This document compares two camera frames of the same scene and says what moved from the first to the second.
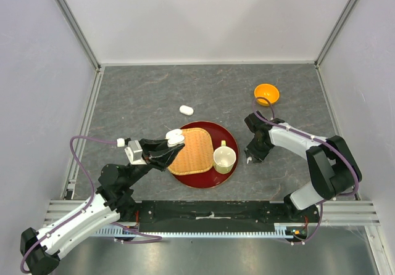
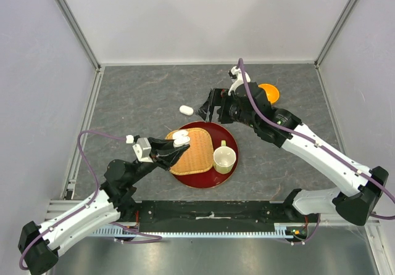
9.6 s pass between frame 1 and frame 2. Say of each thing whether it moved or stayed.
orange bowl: stayed
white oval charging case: stayed
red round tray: stayed
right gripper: moved
